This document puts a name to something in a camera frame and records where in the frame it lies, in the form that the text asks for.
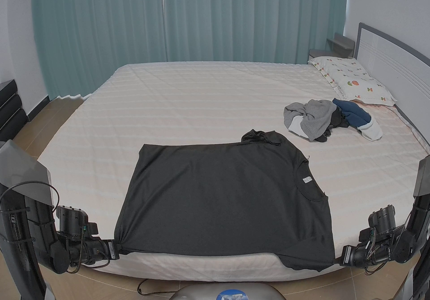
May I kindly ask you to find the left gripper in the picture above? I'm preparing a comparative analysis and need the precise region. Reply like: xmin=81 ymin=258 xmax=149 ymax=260
xmin=86 ymin=240 xmax=121 ymax=264

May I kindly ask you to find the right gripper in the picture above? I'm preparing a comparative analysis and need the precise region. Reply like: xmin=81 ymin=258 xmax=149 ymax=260
xmin=340 ymin=246 xmax=370 ymax=268

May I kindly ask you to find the black T-shirt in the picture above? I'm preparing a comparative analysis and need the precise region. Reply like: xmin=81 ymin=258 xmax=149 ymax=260
xmin=114 ymin=129 xmax=336 ymax=273

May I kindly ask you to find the pile of clothes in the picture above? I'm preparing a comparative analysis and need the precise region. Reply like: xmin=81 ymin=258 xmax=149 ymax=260
xmin=283 ymin=97 xmax=383 ymax=142

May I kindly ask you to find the bed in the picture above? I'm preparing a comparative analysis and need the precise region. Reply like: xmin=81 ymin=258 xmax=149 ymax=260
xmin=35 ymin=22 xmax=430 ymax=282

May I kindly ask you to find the black chest of drawers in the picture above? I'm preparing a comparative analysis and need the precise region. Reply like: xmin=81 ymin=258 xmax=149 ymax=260
xmin=0 ymin=79 xmax=28 ymax=140

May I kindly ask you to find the white printed pillow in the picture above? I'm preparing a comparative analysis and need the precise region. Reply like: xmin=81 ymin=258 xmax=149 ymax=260
xmin=308 ymin=56 xmax=397 ymax=107

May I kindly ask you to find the grey bedside table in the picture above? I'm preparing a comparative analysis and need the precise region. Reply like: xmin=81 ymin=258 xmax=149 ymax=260
xmin=308 ymin=32 xmax=355 ymax=64

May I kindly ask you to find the blue-green curtain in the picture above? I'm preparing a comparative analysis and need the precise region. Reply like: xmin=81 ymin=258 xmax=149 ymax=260
xmin=163 ymin=0 xmax=348 ymax=65
xmin=32 ymin=0 xmax=168 ymax=98

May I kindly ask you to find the black cable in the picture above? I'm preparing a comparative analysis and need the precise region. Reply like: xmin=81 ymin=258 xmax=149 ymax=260
xmin=137 ymin=278 xmax=175 ymax=296
xmin=0 ymin=182 xmax=60 ymax=213

